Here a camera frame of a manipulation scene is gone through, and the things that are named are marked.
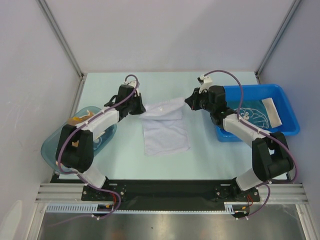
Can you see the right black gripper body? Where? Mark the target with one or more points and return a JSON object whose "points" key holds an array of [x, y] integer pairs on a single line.
{"points": [[196, 100]]}

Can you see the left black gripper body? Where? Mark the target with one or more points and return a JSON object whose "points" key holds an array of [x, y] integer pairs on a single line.
{"points": [[129, 104]]}

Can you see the lavender white cloth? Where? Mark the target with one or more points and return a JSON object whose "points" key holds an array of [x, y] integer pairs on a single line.
{"points": [[164, 128]]}

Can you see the Doraemon teal beige towel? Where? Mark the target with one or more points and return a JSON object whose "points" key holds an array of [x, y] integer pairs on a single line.
{"points": [[261, 113]]}

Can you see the orange brown towel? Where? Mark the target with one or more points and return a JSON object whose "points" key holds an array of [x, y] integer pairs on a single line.
{"points": [[75, 147]]}

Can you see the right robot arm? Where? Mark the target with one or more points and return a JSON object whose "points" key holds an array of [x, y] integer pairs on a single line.
{"points": [[271, 156]]}

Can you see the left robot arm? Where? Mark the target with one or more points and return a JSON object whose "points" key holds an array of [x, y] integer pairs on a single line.
{"points": [[106, 117]]}

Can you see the teal translucent basket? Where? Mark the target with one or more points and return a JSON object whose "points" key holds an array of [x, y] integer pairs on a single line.
{"points": [[49, 146]]}

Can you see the blue plastic bin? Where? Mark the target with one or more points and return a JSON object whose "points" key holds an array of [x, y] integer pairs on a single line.
{"points": [[290, 125]]}

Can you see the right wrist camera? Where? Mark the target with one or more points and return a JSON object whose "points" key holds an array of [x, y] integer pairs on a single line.
{"points": [[205, 83]]}

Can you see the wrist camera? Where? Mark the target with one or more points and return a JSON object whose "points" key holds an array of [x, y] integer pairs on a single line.
{"points": [[205, 83], [134, 84]]}

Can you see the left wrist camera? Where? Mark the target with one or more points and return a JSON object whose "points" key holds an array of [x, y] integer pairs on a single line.
{"points": [[134, 84]]}

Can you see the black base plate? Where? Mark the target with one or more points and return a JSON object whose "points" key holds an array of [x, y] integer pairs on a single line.
{"points": [[187, 193]]}

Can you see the white cable duct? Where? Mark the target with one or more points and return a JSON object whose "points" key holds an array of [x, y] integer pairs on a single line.
{"points": [[102, 209]]}

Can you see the left aluminium frame post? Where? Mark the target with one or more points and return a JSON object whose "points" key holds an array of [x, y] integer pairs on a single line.
{"points": [[49, 16]]}

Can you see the aluminium frame post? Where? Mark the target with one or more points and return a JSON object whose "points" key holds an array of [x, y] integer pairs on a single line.
{"points": [[49, 16], [278, 36]]}

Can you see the aluminium front rail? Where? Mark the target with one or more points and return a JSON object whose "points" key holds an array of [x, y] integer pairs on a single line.
{"points": [[280, 194]]}

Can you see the right aluminium frame post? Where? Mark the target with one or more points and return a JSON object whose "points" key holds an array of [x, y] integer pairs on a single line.
{"points": [[278, 36]]}

